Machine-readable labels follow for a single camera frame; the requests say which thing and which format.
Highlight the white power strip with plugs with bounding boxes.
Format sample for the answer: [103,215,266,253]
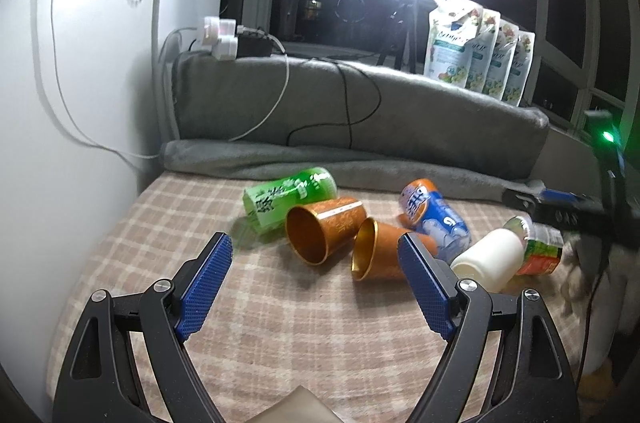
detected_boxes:
[195,16,239,61]

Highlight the plaid beige seat cover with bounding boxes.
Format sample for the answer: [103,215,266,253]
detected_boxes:
[46,172,445,422]

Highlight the black tripod stand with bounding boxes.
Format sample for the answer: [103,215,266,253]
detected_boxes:
[376,0,418,74]

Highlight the red green label cup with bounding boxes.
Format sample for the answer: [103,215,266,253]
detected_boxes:
[503,215,564,276]

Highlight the copper metallic cup left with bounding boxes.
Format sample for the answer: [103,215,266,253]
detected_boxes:
[285,196,368,266]

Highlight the long white wall cable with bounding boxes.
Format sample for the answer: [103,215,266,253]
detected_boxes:
[48,0,162,162]

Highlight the white charging cable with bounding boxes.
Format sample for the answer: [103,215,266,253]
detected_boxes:
[226,24,292,144]

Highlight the white plastic cup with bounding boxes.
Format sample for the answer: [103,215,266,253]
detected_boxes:
[450,228,525,293]

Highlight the black cable on cushion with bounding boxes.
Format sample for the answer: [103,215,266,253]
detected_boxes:
[285,56,383,149]

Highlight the copper metallic cup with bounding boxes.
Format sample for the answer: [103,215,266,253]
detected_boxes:
[285,196,368,266]
[350,217,437,282]

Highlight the grey rolled blanket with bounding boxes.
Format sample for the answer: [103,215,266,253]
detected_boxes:
[160,140,544,202]

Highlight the copper metallic cup right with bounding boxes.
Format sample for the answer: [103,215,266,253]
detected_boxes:
[350,217,437,282]

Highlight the orange blue Arctic Ocean cup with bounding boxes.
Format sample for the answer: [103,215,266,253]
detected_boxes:
[399,179,472,264]

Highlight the green tea label cup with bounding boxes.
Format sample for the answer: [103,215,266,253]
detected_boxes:
[243,167,337,235]

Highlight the white spout pouch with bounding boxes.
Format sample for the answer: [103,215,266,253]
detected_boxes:
[483,20,520,100]
[502,32,535,106]
[465,8,501,92]
[424,0,484,88]

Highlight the grey sofa back cushion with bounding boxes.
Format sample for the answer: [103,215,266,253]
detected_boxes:
[170,52,550,179]

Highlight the black power adapter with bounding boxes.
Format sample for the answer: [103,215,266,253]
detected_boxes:
[236,34,273,59]

